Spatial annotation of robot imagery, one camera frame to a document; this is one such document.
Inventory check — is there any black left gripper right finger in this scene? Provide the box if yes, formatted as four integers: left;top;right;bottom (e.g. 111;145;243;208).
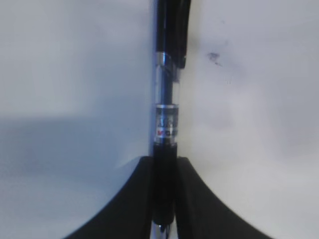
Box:
175;157;269;239

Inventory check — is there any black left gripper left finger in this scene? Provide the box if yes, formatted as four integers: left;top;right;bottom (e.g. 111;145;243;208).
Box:
67;156;154;239

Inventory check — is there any black gel pen bottom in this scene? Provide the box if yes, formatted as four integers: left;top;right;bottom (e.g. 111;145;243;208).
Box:
152;0;191;239

